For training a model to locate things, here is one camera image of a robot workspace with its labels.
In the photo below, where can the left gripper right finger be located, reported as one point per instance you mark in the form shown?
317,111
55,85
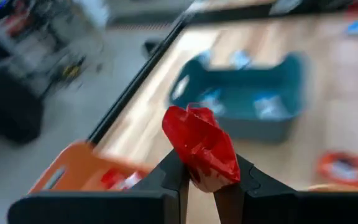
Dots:
275,208

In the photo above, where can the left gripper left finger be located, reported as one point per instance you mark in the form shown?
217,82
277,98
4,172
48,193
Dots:
154,205

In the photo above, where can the red KitKat bar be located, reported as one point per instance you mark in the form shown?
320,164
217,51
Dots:
130,182
112,178
200,143

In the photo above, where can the orange Reese's cup pack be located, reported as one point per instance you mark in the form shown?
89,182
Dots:
346,169

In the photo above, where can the teal plastic basket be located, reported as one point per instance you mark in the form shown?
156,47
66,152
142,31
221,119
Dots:
253,130

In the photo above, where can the orange plastic basket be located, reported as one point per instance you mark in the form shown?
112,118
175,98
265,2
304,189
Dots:
76,168

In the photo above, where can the small red tag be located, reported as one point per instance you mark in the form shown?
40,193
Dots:
354,7

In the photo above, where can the black aluminium table frame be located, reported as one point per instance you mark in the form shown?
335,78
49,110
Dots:
129,90

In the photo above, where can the silver metal bracket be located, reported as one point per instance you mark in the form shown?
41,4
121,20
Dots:
286,5

